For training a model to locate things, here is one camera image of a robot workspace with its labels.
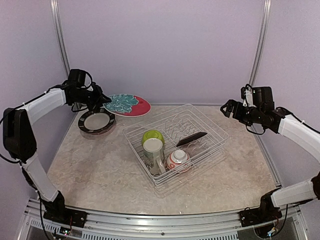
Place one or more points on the lime green bowl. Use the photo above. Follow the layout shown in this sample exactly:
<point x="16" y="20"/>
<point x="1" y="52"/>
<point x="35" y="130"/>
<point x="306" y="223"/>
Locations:
<point x="152" y="134"/>

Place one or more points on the black rimmed plate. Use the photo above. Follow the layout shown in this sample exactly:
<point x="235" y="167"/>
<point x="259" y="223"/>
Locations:
<point x="94" y="122"/>

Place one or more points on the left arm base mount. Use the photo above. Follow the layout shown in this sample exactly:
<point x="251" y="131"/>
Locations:
<point x="57" y="211"/>

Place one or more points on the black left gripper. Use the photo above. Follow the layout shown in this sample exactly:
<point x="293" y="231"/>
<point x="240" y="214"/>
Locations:
<point x="101" y="99"/>

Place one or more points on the small black plate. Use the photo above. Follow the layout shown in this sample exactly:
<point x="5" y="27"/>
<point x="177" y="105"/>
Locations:
<point x="191" y="138"/>

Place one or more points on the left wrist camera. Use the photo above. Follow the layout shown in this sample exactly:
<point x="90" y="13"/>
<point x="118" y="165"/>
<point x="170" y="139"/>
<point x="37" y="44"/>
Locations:
<point x="78" y="78"/>

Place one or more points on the white wire dish rack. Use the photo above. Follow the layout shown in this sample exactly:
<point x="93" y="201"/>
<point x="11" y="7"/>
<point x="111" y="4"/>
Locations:
<point x="184" y="128"/>

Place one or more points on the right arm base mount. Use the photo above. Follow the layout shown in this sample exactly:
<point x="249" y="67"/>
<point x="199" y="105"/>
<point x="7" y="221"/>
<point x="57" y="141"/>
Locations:
<point x="264" y="213"/>

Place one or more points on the aluminium frame post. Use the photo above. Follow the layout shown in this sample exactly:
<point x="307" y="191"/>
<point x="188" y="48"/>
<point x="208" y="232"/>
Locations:
<point x="261" y="41"/>
<point x="54" y="5"/>

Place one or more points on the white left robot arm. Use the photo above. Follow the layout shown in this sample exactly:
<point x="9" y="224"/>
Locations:
<point x="18" y="136"/>

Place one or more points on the left aluminium frame post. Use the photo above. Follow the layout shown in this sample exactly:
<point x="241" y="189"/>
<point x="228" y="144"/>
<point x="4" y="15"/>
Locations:
<point x="54" y="5"/>

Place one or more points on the pink polka dot plate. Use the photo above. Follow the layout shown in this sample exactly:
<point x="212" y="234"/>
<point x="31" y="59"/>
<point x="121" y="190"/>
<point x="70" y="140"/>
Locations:
<point x="101" y="133"/>

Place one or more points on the white red teal plate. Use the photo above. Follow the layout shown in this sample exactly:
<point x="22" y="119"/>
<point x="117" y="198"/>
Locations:
<point x="127" y="105"/>

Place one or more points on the right aluminium frame post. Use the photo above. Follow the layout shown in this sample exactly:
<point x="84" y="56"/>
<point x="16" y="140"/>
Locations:
<point x="261" y="41"/>

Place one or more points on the front aluminium rail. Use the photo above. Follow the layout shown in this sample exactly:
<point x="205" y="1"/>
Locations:
<point x="103" y="225"/>

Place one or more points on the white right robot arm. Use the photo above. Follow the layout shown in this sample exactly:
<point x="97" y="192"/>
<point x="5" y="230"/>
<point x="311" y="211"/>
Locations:
<point x="282" y="122"/>

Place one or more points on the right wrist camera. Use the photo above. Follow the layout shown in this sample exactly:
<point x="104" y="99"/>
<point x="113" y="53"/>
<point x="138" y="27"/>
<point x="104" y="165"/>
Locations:
<point x="247" y="96"/>

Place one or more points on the red white floral bowl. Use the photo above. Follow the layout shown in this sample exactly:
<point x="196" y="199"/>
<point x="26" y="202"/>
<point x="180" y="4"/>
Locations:
<point x="178" y="161"/>

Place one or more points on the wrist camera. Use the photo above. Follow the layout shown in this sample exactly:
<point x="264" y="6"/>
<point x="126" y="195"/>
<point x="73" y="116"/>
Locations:
<point x="78" y="78"/>
<point x="247" y="96"/>

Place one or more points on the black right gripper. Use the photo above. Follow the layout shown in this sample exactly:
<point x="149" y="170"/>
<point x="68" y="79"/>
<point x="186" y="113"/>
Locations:
<point x="232" y="103"/>

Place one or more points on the tall patterned mug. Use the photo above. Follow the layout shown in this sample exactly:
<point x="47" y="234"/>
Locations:
<point x="154" y="151"/>

